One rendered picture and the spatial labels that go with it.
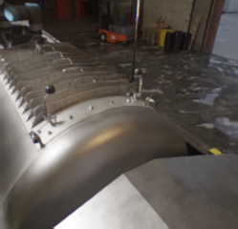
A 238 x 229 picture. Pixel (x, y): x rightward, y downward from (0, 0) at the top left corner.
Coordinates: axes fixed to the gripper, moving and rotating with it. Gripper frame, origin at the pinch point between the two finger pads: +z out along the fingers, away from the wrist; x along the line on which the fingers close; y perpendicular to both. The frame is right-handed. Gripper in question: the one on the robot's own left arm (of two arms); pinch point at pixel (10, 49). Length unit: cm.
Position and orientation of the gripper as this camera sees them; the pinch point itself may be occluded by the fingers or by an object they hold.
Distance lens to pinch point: 218.0
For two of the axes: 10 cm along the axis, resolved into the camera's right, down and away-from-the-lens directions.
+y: 8.3, -2.4, 4.9
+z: -0.4, 8.6, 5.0
